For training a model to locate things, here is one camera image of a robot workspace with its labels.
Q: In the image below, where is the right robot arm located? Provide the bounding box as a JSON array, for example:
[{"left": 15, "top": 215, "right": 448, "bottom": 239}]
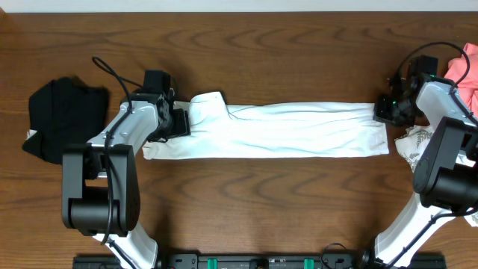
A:
[{"left": 362, "top": 55, "right": 477, "bottom": 268}]

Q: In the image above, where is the pink garment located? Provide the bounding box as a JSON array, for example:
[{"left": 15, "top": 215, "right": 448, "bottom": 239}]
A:
[{"left": 444, "top": 43, "right": 478, "bottom": 117}]

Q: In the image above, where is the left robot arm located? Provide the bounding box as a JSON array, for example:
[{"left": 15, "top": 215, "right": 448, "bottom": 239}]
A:
[{"left": 62, "top": 70, "right": 190, "bottom": 268}]

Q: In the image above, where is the folded black garment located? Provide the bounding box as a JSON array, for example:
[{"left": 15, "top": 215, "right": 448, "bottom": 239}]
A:
[{"left": 22, "top": 76, "right": 109, "bottom": 164}]

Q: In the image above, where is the white fern-print garment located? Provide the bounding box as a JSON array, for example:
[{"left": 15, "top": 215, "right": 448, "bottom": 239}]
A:
[{"left": 395, "top": 126, "right": 477, "bottom": 227}]

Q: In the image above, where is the white printed t-shirt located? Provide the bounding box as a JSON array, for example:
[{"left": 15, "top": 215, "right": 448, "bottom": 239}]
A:
[{"left": 143, "top": 92, "right": 389, "bottom": 160}]

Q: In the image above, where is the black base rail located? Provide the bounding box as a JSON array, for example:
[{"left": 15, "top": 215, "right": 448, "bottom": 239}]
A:
[{"left": 72, "top": 247, "right": 447, "bottom": 269}]

